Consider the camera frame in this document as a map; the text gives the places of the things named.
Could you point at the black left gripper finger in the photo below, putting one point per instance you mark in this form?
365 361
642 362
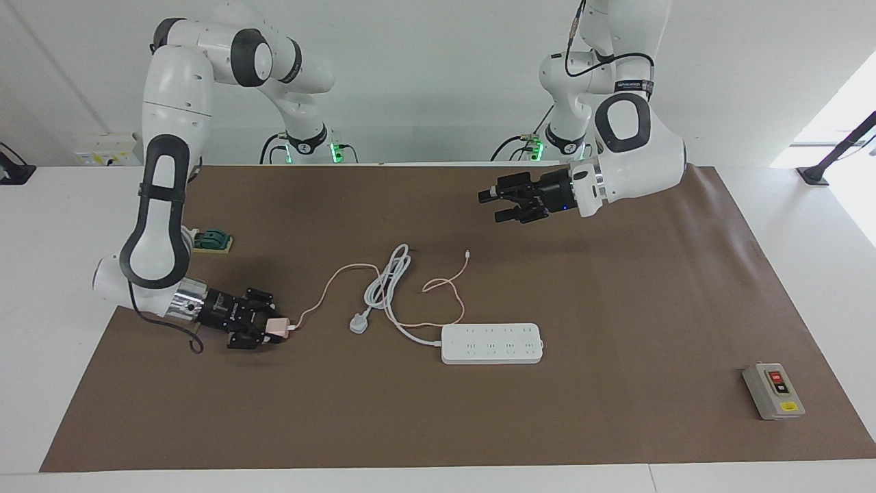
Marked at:
523 213
510 188

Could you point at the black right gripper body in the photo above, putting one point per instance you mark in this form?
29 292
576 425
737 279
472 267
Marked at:
226 313

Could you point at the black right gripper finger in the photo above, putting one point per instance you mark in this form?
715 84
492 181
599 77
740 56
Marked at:
250 340
263 302

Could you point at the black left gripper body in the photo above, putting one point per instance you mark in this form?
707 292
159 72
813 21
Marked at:
553 193

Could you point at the pink charger block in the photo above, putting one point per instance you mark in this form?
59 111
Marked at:
277 326

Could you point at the white power strip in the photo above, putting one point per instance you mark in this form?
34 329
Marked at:
493 344

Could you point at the brown table mat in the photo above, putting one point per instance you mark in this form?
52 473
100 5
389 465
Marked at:
342 411

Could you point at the small black clamp stand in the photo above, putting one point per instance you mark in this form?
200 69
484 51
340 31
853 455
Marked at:
17 174

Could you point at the green knife switch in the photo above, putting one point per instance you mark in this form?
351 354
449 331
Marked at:
215 241

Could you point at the white wall socket box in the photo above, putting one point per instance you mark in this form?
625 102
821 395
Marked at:
102 152

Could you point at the grey on-off switch box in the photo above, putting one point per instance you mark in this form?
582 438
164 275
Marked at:
773 394

